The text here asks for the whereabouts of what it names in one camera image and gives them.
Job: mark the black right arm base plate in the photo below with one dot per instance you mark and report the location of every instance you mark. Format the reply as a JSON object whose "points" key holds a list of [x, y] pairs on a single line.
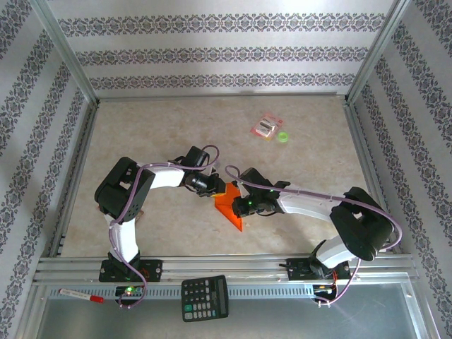
{"points": [[295, 270]]}

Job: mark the aluminium profile frame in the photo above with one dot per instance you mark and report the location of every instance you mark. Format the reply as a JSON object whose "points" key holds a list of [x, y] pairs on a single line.
{"points": [[229, 263]]}

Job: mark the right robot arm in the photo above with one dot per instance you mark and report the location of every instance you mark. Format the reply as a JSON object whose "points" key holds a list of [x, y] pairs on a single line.
{"points": [[307, 208]]}

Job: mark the white marker with red cap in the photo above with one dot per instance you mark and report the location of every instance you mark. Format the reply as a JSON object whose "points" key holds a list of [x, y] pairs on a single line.
{"points": [[76, 294]]}

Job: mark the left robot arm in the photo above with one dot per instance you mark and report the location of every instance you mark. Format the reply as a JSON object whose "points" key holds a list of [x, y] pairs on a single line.
{"points": [[166, 176]]}

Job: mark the red blister pack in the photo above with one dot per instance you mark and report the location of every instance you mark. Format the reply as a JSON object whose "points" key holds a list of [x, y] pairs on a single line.
{"points": [[266, 126]]}

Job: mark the sheet metal tray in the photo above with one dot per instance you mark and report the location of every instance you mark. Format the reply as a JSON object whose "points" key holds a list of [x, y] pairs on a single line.
{"points": [[282, 318]]}

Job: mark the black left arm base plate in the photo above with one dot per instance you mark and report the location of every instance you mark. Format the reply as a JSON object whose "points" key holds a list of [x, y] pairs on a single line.
{"points": [[155, 270]]}

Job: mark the orange paper sheet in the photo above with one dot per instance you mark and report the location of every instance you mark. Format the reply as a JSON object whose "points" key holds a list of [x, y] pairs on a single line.
{"points": [[227, 206]]}

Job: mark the black calculator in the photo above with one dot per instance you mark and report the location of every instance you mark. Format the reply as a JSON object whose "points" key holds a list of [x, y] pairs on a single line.
{"points": [[205, 298]]}

